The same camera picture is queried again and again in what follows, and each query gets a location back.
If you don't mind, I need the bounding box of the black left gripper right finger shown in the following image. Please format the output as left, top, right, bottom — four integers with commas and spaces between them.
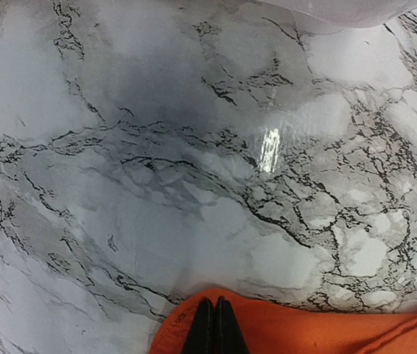
215, 296, 249, 354

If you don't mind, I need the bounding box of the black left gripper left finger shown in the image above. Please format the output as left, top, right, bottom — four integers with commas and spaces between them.
181, 298, 215, 354

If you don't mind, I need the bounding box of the orange garment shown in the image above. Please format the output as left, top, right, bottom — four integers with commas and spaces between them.
150, 288, 417, 353

